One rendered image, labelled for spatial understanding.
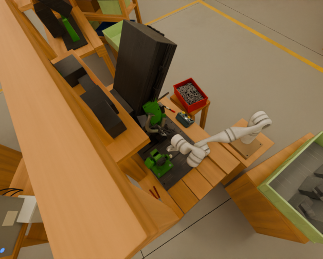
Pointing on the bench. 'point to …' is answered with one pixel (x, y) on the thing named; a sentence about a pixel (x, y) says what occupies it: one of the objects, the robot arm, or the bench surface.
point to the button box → (184, 119)
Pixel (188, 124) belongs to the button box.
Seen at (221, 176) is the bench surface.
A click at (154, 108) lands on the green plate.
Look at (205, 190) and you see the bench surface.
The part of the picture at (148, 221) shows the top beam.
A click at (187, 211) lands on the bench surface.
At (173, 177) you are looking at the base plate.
